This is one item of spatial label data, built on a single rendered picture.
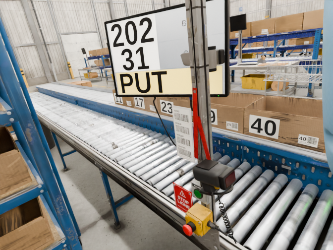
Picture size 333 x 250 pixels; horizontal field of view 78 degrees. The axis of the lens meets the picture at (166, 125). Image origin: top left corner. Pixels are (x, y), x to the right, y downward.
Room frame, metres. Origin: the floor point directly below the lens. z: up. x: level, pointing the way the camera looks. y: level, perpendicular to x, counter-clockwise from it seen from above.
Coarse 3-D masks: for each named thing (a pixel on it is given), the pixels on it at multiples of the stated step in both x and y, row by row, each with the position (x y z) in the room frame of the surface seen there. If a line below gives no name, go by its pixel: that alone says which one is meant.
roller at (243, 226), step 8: (280, 176) 0.84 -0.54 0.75; (272, 184) 0.80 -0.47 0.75; (280, 184) 0.80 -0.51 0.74; (264, 192) 0.75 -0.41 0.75; (272, 192) 0.74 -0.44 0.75; (256, 200) 0.72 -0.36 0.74; (264, 200) 0.70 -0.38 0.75; (272, 200) 0.72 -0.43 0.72; (256, 208) 0.66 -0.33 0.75; (264, 208) 0.67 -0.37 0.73; (248, 216) 0.63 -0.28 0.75; (256, 216) 0.63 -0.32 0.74; (240, 224) 0.59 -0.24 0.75; (248, 224) 0.59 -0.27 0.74; (240, 232) 0.56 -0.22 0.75; (248, 232) 0.58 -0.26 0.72; (240, 240) 0.54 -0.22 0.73
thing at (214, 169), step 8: (208, 160) 0.55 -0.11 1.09; (200, 168) 0.52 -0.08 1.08; (208, 168) 0.50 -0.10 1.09; (216, 168) 0.50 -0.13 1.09; (224, 168) 0.49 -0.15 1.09; (232, 168) 0.49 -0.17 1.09; (200, 176) 0.51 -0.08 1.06; (208, 176) 0.49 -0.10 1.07; (216, 176) 0.47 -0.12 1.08; (224, 176) 0.46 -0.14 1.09; (232, 176) 0.47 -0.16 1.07; (208, 184) 0.49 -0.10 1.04; (216, 184) 0.47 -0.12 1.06; (224, 184) 0.45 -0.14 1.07; (200, 192) 0.52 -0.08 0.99; (208, 192) 0.50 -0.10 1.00
